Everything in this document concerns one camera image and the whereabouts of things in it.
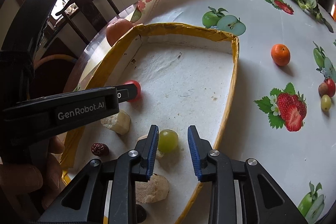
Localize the brown longan fruit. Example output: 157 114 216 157
318 83 329 97

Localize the orange tangerine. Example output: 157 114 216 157
270 44 290 67

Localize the red cherry tomato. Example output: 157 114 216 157
124 80 141 102
324 78 335 97

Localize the red apple behind tray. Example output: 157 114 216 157
106 19 133 47

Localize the yellow-rimmed white foam tray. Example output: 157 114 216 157
60 23 239 223

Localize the person's left hand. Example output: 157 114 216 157
1 136 65 219

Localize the green grape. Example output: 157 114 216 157
321 94 331 112
158 129 178 153

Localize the dark purple plum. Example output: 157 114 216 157
135 204 147 223

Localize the green leafy vegetable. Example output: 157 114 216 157
292 0 334 33

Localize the fruit-print plastic tablecloth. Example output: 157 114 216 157
134 0 335 223

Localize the dried red date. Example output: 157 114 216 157
91 143 109 157

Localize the dark wooden chair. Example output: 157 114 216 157
43 0 121 57

